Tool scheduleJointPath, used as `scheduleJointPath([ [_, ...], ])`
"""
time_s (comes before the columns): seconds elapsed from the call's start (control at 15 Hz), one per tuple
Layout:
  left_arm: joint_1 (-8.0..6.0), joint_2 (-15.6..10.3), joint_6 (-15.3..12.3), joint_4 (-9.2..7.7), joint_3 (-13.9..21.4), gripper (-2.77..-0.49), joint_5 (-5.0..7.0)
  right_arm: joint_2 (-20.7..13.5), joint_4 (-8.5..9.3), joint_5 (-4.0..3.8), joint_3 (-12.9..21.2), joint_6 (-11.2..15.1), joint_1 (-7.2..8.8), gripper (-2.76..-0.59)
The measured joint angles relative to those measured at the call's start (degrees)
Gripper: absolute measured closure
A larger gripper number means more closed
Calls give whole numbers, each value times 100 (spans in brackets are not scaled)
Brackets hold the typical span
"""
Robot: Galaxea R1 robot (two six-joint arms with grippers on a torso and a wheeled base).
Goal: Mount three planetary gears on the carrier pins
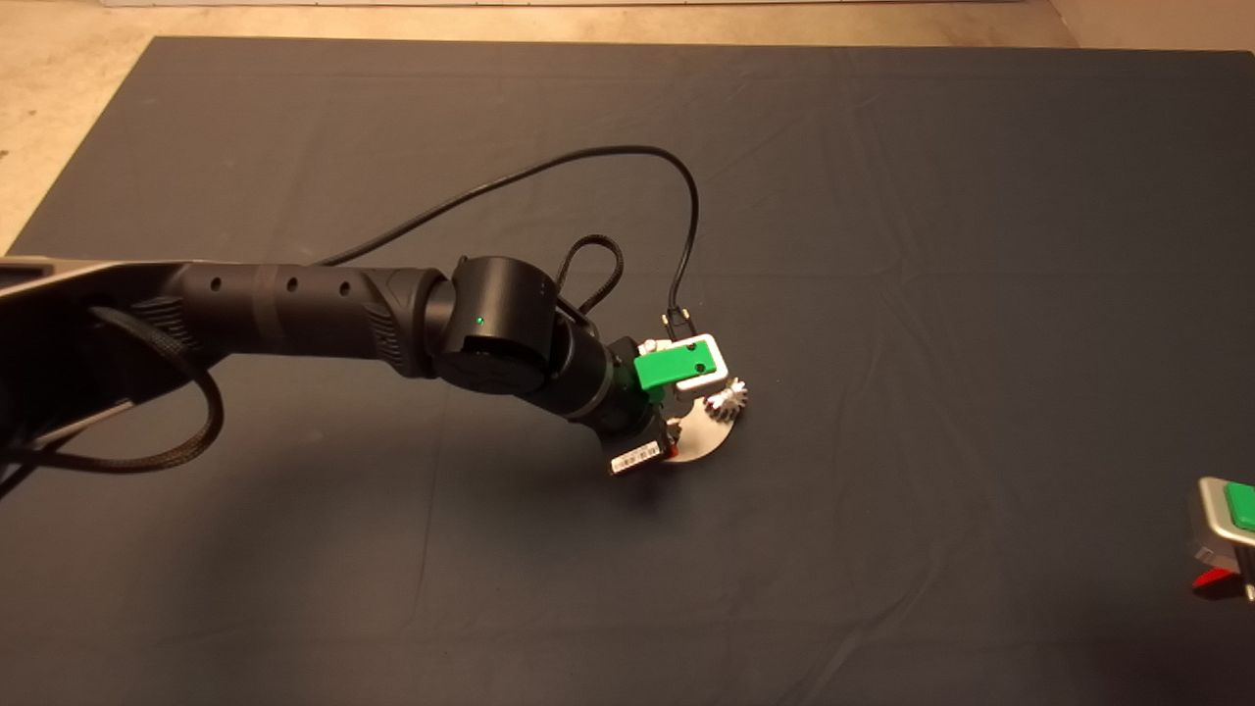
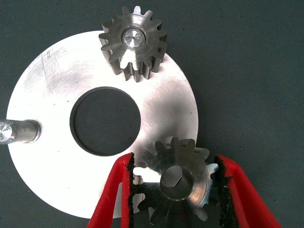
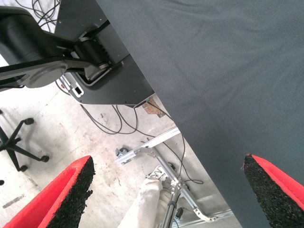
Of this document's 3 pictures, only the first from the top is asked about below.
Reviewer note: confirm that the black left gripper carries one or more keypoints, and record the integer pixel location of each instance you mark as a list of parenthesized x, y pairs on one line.
[(632, 431)]

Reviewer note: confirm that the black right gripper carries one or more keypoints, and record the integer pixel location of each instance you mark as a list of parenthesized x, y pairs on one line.
[(1247, 564)]

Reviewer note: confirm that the round metal carrier plate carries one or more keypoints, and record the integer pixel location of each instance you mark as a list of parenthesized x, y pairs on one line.
[(701, 436)]

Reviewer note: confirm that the dark grey table cloth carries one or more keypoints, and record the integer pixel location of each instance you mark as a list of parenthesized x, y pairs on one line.
[(882, 196)]

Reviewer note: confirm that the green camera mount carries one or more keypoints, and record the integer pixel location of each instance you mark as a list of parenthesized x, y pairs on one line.
[(1243, 505), (667, 371)]

